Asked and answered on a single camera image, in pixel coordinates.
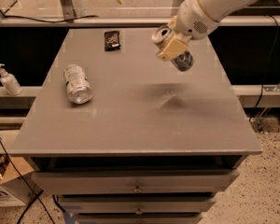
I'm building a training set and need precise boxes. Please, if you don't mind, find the left metal bracket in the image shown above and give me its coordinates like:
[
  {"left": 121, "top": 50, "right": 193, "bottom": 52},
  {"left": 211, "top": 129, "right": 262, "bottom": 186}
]
[{"left": 60, "top": 0, "right": 76, "bottom": 20}]

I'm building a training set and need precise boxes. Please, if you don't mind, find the bottom grey drawer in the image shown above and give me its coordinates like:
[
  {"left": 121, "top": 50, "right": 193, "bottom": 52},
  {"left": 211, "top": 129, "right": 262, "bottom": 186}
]
[{"left": 77, "top": 214, "right": 203, "bottom": 224}]

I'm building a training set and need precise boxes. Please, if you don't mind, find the grey drawer cabinet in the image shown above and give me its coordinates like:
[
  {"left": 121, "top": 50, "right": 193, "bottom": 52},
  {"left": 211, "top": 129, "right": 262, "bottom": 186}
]
[{"left": 9, "top": 27, "right": 263, "bottom": 224}]

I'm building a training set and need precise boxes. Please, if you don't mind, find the black snack packet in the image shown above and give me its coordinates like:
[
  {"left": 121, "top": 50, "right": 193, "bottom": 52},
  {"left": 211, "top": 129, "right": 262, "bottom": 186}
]
[{"left": 104, "top": 31, "right": 120, "bottom": 51}]

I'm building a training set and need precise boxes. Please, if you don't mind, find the clear plastic floor mount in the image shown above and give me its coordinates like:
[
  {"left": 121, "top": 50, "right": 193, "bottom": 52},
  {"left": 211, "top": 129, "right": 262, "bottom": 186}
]
[{"left": 255, "top": 81, "right": 280, "bottom": 133}]

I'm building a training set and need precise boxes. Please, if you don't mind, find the slim redbull can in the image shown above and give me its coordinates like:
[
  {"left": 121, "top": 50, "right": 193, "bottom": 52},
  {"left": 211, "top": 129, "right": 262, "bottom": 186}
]
[{"left": 150, "top": 24, "right": 195, "bottom": 73}]

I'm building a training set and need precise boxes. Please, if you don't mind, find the grey drawer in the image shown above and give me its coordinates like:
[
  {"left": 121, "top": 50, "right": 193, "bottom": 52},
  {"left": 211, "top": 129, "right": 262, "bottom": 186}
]
[
  {"left": 77, "top": 214, "right": 203, "bottom": 224},
  {"left": 32, "top": 170, "right": 239, "bottom": 195},
  {"left": 60, "top": 195, "right": 215, "bottom": 214}
]

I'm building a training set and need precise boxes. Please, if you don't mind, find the middle grey drawer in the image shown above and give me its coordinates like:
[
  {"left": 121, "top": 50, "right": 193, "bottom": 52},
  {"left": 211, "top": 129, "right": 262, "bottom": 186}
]
[{"left": 60, "top": 195, "right": 215, "bottom": 214}]

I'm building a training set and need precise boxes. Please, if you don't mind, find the top grey drawer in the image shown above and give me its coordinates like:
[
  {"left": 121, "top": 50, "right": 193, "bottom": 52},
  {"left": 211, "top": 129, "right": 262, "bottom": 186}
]
[{"left": 32, "top": 170, "right": 239, "bottom": 195}]

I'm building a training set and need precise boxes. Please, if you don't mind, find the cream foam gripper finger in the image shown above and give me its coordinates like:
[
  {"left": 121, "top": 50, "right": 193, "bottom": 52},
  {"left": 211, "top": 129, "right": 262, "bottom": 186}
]
[{"left": 157, "top": 35, "right": 189, "bottom": 62}]

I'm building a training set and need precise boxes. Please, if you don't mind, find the black cable on shelf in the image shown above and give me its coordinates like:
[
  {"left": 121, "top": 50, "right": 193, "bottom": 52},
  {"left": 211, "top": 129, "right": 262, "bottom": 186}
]
[{"left": 3, "top": 14, "right": 99, "bottom": 24}]

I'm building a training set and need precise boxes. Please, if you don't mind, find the black floor cable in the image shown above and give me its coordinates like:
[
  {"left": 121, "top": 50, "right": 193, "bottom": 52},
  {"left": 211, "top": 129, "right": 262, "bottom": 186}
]
[{"left": 0, "top": 91, "right": 57, "bottom": 224}]

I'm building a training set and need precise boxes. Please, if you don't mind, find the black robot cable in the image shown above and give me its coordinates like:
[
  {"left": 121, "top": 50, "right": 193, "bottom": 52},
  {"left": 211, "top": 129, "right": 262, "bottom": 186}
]
[{"left": 248, "top": 14, "right": 280, "bottom": 121}]

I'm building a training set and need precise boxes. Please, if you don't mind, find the white pump dispenser bottle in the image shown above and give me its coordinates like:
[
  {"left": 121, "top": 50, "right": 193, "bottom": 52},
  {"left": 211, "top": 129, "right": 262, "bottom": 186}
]
[{"left": 0, "top": 63, "right": 22, "bottom": 96}]

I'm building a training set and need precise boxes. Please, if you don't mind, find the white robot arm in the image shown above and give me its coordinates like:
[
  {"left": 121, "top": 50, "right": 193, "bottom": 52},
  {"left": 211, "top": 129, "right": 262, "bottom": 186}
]
[{"left": 152, "top": 0, "right": 280, "bottom": 61}]

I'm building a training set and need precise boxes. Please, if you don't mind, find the cardboard box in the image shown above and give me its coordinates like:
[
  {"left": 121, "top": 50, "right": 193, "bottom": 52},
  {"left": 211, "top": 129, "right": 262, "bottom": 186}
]
[{"left": 0, "top": 157, "right": 34, "bottom": 207}]

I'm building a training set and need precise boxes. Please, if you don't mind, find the silver green soda can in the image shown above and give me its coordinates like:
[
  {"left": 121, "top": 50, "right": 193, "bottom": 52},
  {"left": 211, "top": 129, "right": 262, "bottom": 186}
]
[{"left": 63, "top": 64, "right": 92, "bottom": 105}]

